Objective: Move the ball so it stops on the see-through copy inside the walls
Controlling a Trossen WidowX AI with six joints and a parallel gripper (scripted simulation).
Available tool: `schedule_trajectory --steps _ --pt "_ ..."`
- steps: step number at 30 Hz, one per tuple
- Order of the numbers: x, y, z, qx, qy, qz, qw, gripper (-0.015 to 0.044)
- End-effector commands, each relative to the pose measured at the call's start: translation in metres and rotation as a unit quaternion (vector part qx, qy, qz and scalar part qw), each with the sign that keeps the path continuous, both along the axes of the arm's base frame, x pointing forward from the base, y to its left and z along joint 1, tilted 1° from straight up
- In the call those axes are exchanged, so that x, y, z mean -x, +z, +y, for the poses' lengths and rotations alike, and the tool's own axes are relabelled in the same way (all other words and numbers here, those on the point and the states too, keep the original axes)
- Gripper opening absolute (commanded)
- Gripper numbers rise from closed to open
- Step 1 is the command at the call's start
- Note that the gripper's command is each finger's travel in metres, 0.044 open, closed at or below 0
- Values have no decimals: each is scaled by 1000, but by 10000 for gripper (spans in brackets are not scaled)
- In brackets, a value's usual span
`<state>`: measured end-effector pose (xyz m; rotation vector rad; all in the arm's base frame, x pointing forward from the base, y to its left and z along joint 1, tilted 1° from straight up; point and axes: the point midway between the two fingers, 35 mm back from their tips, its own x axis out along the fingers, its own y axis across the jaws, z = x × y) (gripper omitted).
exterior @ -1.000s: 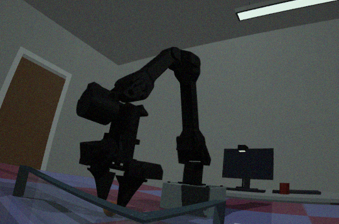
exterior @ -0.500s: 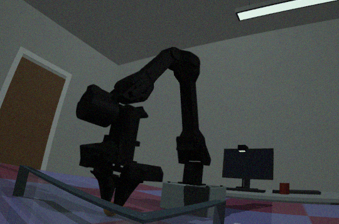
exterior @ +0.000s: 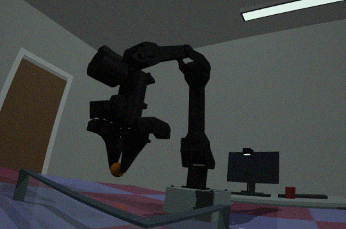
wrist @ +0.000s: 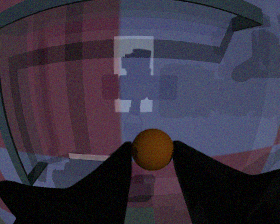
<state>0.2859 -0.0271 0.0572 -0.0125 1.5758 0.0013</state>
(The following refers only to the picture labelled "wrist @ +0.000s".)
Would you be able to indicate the brown ball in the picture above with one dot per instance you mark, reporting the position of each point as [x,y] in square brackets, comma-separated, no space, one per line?
[152,149]

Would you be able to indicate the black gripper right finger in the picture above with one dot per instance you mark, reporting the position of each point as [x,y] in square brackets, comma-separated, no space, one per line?
[219,194]

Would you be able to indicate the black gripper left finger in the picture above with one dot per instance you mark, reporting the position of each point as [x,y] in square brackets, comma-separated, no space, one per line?
[99,198]

